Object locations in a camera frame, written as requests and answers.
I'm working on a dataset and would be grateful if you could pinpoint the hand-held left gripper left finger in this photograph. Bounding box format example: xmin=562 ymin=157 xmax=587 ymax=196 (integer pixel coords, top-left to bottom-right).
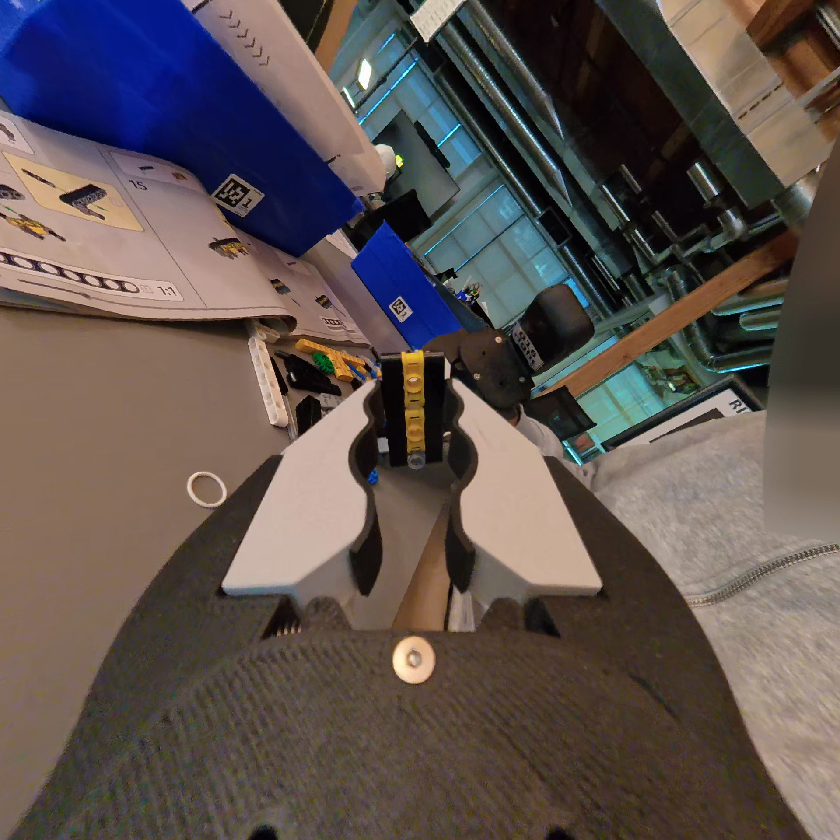
xmin=222 ymin=379 xmax=386 ymax=616

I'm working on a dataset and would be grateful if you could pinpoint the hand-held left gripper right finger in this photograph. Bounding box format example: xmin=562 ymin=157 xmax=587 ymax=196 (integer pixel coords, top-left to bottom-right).
xmin=446 ymin=379 xmax=603 ymax=622

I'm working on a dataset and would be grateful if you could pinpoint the black yellow lego assembly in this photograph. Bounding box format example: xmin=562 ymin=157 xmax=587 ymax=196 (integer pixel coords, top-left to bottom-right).
xmin=379 ymin=351 xmax=449 ymax=471

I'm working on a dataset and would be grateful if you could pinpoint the person's right forearm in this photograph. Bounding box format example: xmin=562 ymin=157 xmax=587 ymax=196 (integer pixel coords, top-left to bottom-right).
xmin=514 ymin=403 xmax=572 ymax=468

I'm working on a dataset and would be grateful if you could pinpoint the long white lego beam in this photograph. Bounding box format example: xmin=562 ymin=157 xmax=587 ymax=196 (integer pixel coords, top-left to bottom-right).
xmin=247 ymin=335 xmax=294 ymax=429

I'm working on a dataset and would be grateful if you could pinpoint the black curved lego panel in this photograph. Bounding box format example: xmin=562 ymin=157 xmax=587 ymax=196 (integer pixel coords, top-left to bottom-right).
xmin=276 ymin=351 xmax=343 ymax=396

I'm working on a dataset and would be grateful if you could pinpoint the long yellow lego beam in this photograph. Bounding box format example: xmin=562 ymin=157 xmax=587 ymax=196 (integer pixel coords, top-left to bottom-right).
xmin=294 ymin=337 xmax=366 ymax=384

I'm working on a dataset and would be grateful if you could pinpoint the lego instruction booklet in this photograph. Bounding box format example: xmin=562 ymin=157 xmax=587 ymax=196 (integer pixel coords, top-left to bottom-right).
xmin=0 ymin=110 xmax=373 ymax=347

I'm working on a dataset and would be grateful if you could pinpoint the white rubber band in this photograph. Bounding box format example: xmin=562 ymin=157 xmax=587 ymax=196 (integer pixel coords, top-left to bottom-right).
xmin=186 ymin=470 xmax=228 ymax=509

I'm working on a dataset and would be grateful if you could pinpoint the blue plastic bin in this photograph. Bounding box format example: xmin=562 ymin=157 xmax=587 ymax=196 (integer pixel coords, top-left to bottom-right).
xmin=0 ymin=0 xmax=366 ymax=258
xmin=351 ymin=221 xmax=465 ymax=353

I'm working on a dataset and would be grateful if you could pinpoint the black office chair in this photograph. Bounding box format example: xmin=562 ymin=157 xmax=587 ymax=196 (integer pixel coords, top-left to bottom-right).
xmin=343 ymin=189 xmax=432 ymax=252

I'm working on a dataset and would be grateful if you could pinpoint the person's grey hoodie torso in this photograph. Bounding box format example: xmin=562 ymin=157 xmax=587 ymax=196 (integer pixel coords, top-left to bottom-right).
xmin=563 ymin=410 xmax=840 ymax=840

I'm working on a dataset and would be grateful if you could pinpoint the large black display screen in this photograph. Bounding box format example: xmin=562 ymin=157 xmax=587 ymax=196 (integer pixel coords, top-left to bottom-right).
xmin=371 ymin=108 xmax=462 ymax=212

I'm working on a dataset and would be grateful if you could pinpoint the chevron printed white paper bag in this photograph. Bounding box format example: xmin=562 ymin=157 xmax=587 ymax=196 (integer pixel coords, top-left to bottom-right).
xmin=182 ymin=0 xmax=389 ymax=196

